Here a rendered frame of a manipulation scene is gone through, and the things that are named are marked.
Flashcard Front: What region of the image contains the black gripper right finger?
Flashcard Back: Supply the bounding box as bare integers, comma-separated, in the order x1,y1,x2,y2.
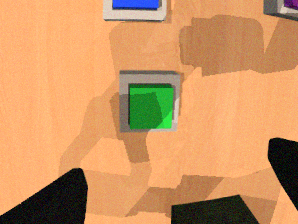
267,137,298,212

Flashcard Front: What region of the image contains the green button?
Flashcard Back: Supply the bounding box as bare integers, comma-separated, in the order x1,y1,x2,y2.
120,71,180,133

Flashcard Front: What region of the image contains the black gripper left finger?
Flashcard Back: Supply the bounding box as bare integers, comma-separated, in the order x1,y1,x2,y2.
0,168,88,224

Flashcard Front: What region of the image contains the blue button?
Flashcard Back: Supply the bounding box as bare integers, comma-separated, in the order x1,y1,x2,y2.
102,0,168,23

